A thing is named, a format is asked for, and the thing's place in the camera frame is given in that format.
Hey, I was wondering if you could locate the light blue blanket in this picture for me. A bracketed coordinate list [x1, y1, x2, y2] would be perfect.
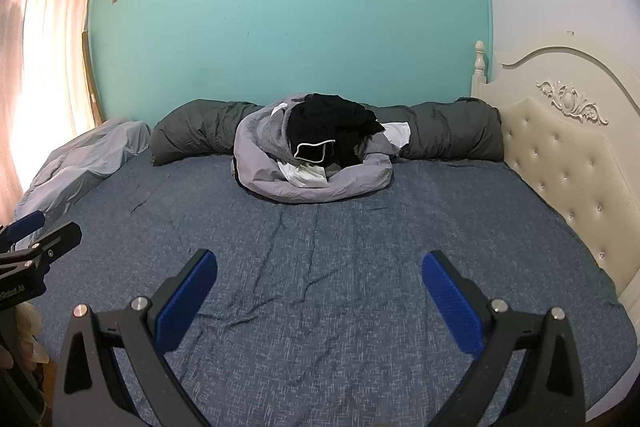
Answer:
[12, 117, 152, 233]

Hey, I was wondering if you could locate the blue bed sheet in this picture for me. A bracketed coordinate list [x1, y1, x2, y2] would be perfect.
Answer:
[12, 154, 638, 427]

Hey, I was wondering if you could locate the black sweater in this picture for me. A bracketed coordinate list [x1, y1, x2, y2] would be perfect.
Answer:
[289, 93, 386, 168]

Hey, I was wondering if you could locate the person's left hand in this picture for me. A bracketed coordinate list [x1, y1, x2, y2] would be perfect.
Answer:
[0, 302, 52, 370]

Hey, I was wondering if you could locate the wooden window frame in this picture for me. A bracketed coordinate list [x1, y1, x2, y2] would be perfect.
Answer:
[81, 29, 106, 128]

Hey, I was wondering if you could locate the dark grey duvet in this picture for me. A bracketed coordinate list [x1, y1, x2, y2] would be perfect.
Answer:
[150, 97, 503, 168]

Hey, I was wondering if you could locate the person's left forearm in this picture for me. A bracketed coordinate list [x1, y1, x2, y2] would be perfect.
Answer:
[0, 366, 47, 427]

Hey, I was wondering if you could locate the white cloth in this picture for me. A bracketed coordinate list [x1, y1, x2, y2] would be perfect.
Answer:
[381, 122, 412, 148]
[277, 162, 329, 188]

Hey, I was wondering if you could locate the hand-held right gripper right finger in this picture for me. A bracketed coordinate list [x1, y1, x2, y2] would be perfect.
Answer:
[421, 250, 588, 427]

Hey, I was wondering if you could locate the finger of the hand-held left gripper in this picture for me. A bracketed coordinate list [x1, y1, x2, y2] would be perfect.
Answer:
[14, 221, 83, 266]
[0, 210, 46, 243]

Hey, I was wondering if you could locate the cream tufted headboard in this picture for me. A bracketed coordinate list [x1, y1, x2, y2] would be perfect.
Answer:
[470, 32, 640, 323]

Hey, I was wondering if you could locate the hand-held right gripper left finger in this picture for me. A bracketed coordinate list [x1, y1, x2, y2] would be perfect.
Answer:
[52, 248, 218, 427]

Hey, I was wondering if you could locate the light grey garment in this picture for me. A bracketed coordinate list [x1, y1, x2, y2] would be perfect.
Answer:
[231, 93, 401, 204]

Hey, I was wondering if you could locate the sheer pale curtain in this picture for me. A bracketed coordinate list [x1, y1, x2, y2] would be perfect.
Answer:
[0, 0, 103, 228]

